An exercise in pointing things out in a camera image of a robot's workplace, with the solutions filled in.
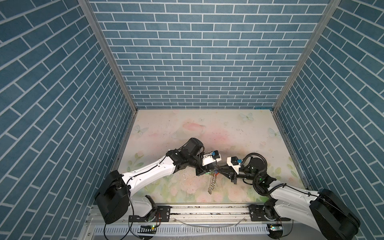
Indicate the left corner aluminium post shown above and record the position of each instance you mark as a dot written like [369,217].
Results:
[92,20]

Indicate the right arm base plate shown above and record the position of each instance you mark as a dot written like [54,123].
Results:
[259,213]

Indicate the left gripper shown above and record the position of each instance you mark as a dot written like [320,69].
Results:
[205,169]

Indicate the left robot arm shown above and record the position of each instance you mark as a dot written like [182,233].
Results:
[115,197]

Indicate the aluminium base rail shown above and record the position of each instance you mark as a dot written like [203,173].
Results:
[216,213]

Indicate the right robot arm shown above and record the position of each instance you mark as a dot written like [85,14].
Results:
[324,211]

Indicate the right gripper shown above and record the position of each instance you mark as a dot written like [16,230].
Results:
[233,175]

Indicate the corner aluminium post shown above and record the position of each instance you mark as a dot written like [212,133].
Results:
[318,30]
[92,20]

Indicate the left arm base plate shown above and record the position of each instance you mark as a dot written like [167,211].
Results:
[160,214]

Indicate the large keyring with chain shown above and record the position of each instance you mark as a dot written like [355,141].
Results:
[213,180]

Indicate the right corner aluminium post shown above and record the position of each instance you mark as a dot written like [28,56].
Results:
[318,30]

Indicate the white cable duct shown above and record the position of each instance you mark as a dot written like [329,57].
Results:
[184,230]

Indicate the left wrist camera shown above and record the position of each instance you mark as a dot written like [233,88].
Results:
[211,157]

